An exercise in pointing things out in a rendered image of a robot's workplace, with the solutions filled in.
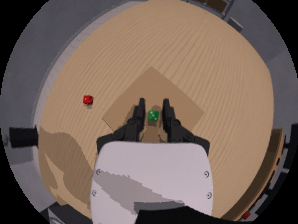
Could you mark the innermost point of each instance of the red die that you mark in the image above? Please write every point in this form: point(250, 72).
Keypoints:
point(88, 99)

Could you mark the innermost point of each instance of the green die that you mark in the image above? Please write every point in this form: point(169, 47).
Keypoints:
point(153, 115)

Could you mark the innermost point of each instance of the tan square mat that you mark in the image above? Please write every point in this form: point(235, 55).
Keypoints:
point(154, 88)

